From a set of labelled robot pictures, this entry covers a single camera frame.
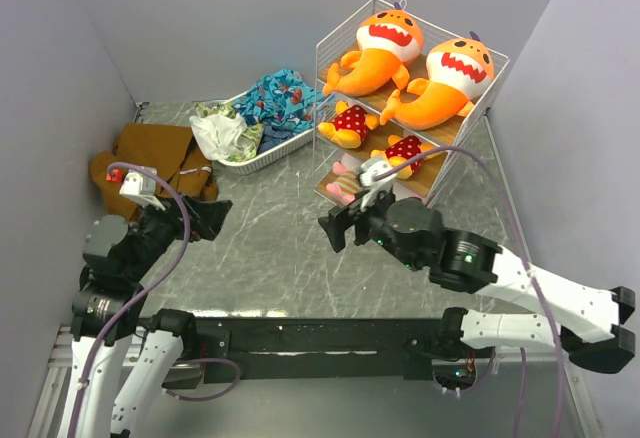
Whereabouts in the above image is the yellow frog plush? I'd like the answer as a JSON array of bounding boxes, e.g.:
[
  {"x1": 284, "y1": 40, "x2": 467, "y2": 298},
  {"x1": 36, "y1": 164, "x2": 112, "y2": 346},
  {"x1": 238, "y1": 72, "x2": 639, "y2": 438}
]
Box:
[
  {"x1": 317, "y1": 101, "x2": 379, "y2": 149},
  {"x1": 370, "y1": 135, "x2": 436, "y2": 179}
]

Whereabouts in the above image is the white wire wooden shelf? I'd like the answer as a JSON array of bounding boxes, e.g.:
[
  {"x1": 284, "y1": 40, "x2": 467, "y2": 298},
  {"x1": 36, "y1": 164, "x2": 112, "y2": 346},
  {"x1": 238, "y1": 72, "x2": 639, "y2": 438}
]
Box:
[{"x1": 313, "y1": 0, "x2": 510, "y2": 203}]

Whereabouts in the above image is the white green cloth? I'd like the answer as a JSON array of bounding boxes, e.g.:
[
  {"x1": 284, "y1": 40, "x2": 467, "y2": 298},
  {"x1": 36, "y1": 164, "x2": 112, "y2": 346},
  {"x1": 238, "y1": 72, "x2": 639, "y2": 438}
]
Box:
[{"x1": 189, "y1": 102, "x2": 264, "y2": 163}]

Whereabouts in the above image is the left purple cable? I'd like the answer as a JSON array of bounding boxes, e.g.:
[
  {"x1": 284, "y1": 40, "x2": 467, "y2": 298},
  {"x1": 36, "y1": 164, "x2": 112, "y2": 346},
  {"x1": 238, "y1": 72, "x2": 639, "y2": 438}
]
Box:
[{"x1": 67, "y1": 161, "x2": 193, "y2": 438}]

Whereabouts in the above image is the large orange shark plush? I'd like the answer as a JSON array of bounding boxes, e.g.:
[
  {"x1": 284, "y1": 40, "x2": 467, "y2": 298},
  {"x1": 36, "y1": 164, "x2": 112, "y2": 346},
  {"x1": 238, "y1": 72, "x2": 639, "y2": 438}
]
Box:
[{"x1": 322, "y1": 0, "x2": 424, "y2": 97}]

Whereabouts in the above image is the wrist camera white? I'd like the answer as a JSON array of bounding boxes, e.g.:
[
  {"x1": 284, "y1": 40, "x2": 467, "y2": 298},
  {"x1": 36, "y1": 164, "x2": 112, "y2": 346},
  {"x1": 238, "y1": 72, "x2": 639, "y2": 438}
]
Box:
[
  {"x1": 358, "y1": 155, "x2": 397, "y2": 212},
  {"x1": 106, "y1": 168, "x2": 166, "y2": 210}
]

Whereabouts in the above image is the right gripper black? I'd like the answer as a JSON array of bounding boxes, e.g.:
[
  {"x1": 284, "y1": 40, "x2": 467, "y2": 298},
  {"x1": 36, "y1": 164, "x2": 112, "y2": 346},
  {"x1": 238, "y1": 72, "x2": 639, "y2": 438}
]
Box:
[{"x1": 317, "y1": 183, "x2": 423, "y2": 271}]

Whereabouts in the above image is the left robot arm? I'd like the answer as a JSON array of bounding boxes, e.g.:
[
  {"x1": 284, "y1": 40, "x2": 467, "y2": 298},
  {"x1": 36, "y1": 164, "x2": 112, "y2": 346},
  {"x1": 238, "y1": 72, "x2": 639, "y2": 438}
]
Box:
[{"x1": 58, "y1": 197, "x2": 232, "y2": 437}]

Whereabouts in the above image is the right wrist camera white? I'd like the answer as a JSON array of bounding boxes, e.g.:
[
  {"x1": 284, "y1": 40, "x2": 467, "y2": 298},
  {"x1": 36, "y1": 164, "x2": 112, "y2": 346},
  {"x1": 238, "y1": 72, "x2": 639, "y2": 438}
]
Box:
[{"x1": 358, "y1": 155, "x2": 397, "y2": 212}]

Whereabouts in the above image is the white laundry basket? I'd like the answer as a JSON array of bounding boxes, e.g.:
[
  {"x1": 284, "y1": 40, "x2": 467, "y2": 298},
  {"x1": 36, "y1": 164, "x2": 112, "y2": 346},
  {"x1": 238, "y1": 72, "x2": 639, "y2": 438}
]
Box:
[{"x1": 214, "y1": 88, "x2": 335, "y2": 176}]

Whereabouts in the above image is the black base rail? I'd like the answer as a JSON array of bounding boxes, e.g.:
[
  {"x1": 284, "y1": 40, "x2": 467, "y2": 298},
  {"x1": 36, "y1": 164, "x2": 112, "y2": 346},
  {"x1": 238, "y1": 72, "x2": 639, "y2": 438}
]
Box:
[{"x1": 164, "y1": 315, "x2": 496, "y2": 384}]

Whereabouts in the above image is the pink frog plush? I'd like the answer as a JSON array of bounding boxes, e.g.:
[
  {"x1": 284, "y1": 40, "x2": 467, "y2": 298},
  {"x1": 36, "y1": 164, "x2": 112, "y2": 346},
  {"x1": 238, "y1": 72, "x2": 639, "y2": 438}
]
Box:
[{"x1": 322, "y1": 153, "x2": 362, "y2": 205}]

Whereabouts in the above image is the brown garment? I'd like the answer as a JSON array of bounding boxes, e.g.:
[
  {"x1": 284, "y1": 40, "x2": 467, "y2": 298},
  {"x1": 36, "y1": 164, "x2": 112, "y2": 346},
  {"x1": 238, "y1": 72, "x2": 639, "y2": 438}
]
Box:
[{"x1": 89, "y1": 123, "x2": 218, "y2": 221}]

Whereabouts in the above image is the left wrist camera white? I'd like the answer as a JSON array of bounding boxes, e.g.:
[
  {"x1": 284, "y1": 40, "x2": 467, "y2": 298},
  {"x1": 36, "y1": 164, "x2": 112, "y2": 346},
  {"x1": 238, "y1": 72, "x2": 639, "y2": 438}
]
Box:
[{"x1": 106, "y1": 168, "x2": 166, "y2": 210}]

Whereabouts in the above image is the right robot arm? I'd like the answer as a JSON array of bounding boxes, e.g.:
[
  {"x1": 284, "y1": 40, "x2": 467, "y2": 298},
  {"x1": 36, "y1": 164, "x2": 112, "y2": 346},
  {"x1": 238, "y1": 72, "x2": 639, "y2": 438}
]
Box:
[{"x1": 318, "y1": 192, "x2": 636, "y2": 374}]

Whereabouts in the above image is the blue patterned cloth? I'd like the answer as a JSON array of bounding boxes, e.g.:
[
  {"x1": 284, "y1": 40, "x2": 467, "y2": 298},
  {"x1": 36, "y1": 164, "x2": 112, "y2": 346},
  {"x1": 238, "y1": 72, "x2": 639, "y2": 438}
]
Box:
[{"x1": 232, "y1": 68, "x2": 316, "y2": 154}]

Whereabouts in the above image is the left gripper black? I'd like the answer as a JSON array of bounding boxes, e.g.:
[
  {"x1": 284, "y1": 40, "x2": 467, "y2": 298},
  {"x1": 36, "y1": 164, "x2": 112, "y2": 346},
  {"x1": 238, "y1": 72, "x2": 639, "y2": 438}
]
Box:
[{"x1": 124, "y1": 189, "x2": 232, "y2": 280}]

